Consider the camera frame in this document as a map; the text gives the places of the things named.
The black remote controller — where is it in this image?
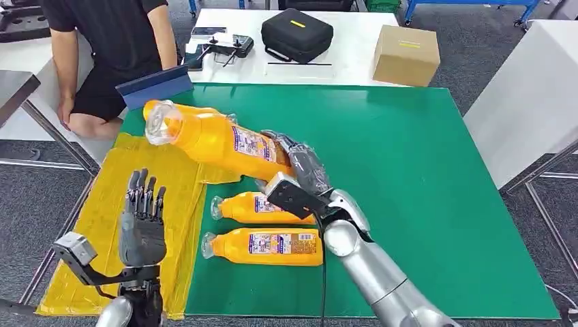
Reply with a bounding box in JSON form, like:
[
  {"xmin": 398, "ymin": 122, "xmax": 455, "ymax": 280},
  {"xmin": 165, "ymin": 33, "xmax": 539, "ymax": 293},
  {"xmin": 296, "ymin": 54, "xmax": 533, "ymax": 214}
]
[{"xmin": 198, "ymin": 33, "xmax": 255, "ymax": 67}]

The yellow plastic sheet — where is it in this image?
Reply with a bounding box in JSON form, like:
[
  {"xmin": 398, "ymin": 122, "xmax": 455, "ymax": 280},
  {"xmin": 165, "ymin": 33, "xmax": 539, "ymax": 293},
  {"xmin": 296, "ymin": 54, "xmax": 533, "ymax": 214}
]
[{"xmin": 35, "ymin": 131, "xmax": 243, "ymax": 319}]

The black zip case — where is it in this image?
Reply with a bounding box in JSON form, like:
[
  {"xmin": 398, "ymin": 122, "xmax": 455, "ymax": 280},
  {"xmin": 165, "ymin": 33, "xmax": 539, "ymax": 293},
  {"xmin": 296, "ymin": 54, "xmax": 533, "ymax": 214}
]
[{"xmin": 260, "ymin": 7, "xmax": 335, "ymax": 65}]

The grey table with metal leg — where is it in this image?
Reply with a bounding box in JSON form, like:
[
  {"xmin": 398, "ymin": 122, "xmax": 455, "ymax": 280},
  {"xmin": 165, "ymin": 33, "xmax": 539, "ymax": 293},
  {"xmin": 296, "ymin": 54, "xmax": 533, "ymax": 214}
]
[{"xmin": 0, "ymin": 69, "xmax": 100, "ymax": 177}]

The person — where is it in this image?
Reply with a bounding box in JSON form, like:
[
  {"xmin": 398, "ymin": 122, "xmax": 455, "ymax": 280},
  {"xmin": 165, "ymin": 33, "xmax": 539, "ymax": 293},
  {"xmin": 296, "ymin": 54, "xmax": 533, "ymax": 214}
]
[{"xmin": 40, "ymin": 0, "xmax": 179, "ymax": 141}]

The white bench table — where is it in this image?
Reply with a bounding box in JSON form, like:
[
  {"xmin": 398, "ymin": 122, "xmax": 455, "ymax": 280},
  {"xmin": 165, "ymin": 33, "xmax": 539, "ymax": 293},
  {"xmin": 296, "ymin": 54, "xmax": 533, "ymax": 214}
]
[{"xmin": 0, "ymin": 33, "xmax": 116, "ymax": 166}]

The white table with metal legs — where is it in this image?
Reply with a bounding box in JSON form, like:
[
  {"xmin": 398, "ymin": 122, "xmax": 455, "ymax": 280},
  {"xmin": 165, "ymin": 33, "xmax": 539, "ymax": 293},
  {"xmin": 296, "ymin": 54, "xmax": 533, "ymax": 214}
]
[{"xmin": 462, "ymin": 18, "xmax": 578, "ymax": 281}]

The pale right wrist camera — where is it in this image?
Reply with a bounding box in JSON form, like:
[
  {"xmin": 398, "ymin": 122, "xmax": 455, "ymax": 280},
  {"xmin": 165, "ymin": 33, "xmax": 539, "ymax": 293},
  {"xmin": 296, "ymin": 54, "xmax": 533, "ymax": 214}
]
[{"xmin": 265, "ymin": 171, "xmax": 329, "ymax": 221}]

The white cable with plug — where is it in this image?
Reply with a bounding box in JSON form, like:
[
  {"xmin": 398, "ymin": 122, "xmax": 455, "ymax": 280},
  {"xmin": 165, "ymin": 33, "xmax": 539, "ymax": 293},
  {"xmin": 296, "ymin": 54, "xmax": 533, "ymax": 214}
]
[{"xmin": 544, "ymin": 283, "xmax": 578, "ymax": 324}]

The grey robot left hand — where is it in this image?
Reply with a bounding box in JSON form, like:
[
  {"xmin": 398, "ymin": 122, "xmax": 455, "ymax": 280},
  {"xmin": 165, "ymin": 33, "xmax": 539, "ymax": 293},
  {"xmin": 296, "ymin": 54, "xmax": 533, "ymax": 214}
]
[{"xmin": 119, "ymin": 168, "xmax": 168, "ymax": 268}]

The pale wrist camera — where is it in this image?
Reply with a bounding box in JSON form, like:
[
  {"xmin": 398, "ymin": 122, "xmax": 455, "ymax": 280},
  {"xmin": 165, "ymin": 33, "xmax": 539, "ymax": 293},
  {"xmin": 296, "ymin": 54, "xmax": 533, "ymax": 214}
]
[
  {"xmin": 53, "ymin": 231, "xmax": 98, "ymax": 276},
  {"xmin": 265, "ymin": 171, "xmax": 329, "ymax": 221}
]

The brown cardboard box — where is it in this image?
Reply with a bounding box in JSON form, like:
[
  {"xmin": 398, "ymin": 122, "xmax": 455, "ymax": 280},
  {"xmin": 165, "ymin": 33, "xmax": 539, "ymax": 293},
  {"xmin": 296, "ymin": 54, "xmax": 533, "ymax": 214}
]
[{"xmin": 373, "ymin": 25, "xmax": 441, "ymax": 87}]

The green table mat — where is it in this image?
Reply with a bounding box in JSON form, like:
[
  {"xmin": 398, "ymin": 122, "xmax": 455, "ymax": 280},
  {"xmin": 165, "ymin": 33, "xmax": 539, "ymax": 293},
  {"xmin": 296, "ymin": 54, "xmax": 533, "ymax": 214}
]
[{"xmin": 119, "ymin": 83, "xmax": 561, "ymax": 320}]

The black flat device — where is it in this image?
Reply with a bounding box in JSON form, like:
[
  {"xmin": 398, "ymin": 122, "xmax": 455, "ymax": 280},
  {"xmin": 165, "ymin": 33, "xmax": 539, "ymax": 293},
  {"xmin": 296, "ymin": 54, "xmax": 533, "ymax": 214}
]
[{"xmin": 184, "ymin": 44, "xmax": 207, "ymax": 72}]

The person's right hand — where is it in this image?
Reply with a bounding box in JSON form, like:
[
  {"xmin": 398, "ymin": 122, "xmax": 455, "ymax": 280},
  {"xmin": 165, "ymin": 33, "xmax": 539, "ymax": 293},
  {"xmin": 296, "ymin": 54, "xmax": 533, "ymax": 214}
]
[{"xmin": 56, "ymin": 95, "xmax": 77, "ymax": 133}]

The green crate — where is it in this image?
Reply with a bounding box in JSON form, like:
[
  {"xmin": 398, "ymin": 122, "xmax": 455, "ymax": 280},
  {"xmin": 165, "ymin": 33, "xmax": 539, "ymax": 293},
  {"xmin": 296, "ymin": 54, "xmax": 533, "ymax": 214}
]
[{"xmin": 365, "ymin": 0, "xmax": 402, "ymax": 14}]

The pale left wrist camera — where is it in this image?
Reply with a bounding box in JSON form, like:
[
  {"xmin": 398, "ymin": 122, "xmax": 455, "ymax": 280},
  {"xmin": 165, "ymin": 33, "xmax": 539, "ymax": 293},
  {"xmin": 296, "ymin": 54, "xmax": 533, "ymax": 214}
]
[{"xmin": 53, "ymin": 231, "xmax": 98, "ymax": 276}]

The black box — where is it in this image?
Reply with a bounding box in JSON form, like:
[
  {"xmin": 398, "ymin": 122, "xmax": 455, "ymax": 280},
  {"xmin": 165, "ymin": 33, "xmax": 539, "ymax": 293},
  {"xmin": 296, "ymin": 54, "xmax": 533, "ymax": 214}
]
[{"xmin": 277, "ymin": 0, "xmax": 355, "ymax": 12}]

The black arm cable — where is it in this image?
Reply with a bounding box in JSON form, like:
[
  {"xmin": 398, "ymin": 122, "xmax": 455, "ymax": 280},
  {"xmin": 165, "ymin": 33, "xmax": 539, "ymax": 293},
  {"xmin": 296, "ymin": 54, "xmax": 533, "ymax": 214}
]
[{"xmin": 316, "ymin": 214, "xmax": 329, "ymax": 327}]

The black moulded tray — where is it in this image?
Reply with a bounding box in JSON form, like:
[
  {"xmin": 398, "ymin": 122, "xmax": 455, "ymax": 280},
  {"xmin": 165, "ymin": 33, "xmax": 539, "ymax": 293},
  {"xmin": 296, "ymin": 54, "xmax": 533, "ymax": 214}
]
[{"xmin": 0, "ymin": 0, "xmax": 51, "ymax": 44}]

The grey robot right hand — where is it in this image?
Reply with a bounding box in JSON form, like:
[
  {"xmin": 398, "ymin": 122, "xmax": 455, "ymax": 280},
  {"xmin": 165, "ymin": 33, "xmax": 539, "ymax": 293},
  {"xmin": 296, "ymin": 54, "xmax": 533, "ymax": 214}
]
[{"xmin": 260, "ymin": 129, "xmax": 334, "ymax": 198}]

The blue tablet cover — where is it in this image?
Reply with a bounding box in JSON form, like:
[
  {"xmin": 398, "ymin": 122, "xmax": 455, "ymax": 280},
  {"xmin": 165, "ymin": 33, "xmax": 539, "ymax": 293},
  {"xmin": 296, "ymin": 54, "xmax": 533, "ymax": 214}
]
[{"xmin": 116, "ymin": 65, "xmax": 195, "ymax": 112}]

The blue cart frame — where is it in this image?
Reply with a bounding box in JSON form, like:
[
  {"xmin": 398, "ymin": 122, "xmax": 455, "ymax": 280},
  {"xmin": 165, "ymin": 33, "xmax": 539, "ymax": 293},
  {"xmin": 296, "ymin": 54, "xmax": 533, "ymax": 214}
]
[{"xmin": 403, "ymin": 0, "xmax": 541, "ymax": 27}]

